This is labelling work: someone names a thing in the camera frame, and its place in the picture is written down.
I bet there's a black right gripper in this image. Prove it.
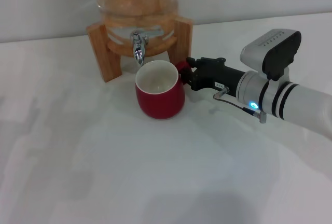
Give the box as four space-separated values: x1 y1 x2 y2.
178 56 246 98

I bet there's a red ceramic cup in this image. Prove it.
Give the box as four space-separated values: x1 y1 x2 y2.
134 60 191 120

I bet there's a chrome faucet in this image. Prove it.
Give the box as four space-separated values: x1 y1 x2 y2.
129 31 149 66

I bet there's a wooden dispenser stand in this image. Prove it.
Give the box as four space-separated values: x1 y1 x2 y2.
86 16 194 83

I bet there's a thin cable with metal plugs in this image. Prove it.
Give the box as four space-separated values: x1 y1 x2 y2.
213 86 268 124

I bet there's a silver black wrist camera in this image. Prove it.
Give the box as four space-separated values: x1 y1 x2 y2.
240 28 302 81

